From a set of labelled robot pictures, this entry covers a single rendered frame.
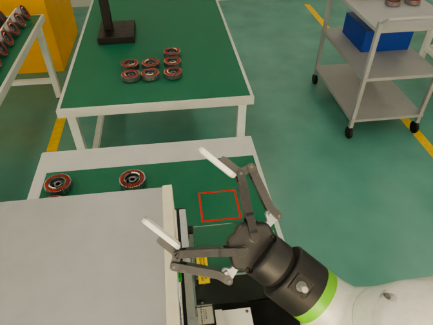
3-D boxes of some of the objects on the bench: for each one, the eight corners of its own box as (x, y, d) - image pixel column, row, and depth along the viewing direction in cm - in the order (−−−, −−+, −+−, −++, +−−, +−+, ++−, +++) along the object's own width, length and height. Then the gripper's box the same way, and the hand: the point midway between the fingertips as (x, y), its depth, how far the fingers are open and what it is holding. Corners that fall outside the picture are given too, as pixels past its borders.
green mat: (252, 155, 180) (252, 155, 179) (287, 267, 134) (287, 267, 134) (46, 173, 171) (46, 173, 170) (9, 299, 125) (9, 299, 125)
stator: (138, 195, 160) (137, 189, 157) (115, 189, 163) (113, 182, 160) (151, 178, 168) (149, 171, 165) (128, 172, 171) (127, 166, 168)
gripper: (336, 206, 57) (223, 116, 56) (234, 344, 55) (115, 253, 54) (317, 202, 64) (218, 123, 63) (227, 324, 62) (122, 244, 61)
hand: (176, 187), depth 58 cm, fingers open, 13 cm apart
